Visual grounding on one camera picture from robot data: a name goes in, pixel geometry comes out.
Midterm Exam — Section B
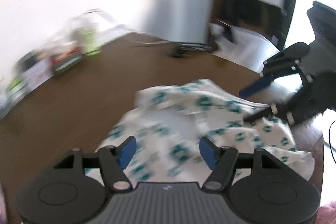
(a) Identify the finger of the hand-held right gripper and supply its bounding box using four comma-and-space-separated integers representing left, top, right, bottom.
239, 42, 314, 97
244, 102, 298, 125

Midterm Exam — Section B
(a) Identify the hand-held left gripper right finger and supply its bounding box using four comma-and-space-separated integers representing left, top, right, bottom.
199, 136, 282, 192

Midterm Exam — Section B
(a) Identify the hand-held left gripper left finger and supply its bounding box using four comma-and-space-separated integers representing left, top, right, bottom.
54, 136, 137, 192

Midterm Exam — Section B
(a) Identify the white green-flowered garment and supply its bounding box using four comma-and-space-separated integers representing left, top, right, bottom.
98, 79, 315, 182

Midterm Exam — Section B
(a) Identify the white cloth on chair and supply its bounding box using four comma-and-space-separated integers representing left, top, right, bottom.
210, 23, 280, 69

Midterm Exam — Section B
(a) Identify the dark wooden chair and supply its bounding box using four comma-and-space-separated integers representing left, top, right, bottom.
207, 0, 289, 67

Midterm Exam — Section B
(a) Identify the dark box with label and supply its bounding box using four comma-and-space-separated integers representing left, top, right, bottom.
50, 47, 83, 73

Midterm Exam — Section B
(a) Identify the green spray bottle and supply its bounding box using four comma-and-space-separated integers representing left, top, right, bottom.
79, 27, 101, 56

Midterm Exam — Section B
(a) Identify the printed tin box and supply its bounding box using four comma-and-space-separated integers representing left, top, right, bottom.
16, 56, 53, 93

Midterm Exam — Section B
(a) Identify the stack of green boxes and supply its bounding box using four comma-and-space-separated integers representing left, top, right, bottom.
5, 77, 27, 104

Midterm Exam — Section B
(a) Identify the small black box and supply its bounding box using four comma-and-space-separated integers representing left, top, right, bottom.
17, 52, 37, 69

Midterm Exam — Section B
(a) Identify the white cable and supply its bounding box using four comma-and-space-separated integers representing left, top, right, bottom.
126, 32, 184, 46

